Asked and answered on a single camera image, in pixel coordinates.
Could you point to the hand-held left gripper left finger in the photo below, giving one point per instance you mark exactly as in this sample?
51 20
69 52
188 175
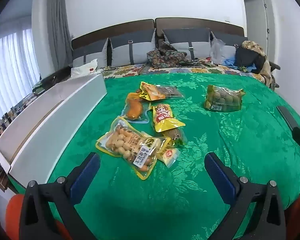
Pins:
86 177

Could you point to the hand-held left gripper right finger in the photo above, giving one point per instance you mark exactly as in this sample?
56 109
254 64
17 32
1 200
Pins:
218 177

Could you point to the yellow quail egg packet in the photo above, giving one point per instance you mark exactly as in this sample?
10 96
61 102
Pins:
122 142

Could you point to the small cream snack packet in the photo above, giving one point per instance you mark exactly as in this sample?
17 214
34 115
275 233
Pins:
168 155

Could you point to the dark brown snack packet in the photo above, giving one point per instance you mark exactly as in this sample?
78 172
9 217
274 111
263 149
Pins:
176 136

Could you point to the white cardboard box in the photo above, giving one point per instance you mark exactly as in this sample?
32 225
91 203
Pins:
64 120

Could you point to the green snack packet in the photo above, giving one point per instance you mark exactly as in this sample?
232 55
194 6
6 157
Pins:
222 98

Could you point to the yellow red-label snack packet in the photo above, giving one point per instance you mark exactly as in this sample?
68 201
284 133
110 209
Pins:
165 120

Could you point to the clear orange chicken leg packet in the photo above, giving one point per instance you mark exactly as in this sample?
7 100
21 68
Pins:
133 110

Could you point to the orange walnut packet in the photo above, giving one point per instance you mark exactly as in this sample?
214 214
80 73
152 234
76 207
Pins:
155 92

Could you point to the green patterned blanket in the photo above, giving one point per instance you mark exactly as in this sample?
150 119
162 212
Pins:
215 142

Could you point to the orange fuzzy cloth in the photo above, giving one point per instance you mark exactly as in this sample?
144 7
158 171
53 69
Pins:
13 212

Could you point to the blue cloth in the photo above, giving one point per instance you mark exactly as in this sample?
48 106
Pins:
228 62

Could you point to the grey two-tone cushion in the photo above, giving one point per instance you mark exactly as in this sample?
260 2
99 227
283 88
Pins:
130 50
187 40
89 55
230 40

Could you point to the clear plastic bag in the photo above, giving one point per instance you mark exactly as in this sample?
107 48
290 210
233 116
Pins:
217 51

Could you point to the dark wooden bench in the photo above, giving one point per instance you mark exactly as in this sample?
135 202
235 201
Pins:
59 75

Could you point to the white door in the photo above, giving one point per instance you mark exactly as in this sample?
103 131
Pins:
255 17

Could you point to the white plastic bag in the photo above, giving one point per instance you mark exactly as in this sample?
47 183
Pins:
83 68

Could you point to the floral bedsheet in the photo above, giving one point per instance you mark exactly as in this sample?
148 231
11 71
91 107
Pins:
125 71

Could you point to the white sheer curtain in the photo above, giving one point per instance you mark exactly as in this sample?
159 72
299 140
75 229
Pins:
12 75

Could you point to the dark patterned cloth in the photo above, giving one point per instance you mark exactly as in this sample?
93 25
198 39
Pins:
167 57

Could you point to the brown headboard panel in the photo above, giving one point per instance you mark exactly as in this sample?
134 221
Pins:
114 31
197 22

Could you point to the grey curtain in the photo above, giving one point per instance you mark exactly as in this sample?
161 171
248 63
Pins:
58 25

